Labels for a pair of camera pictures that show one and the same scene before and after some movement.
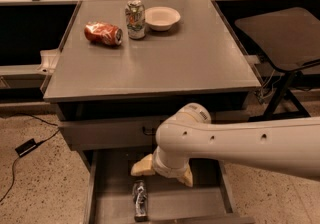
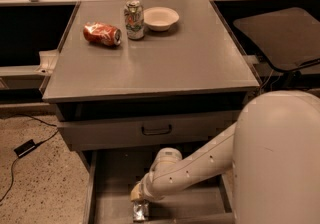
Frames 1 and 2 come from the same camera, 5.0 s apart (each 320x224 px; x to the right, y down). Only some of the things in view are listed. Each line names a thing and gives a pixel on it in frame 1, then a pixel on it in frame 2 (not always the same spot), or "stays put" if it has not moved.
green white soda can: [136, 19] stays put
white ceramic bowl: [161, 18] stays put
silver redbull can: [140, 200] stays put
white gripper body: [167, 170] -> [144, 190]
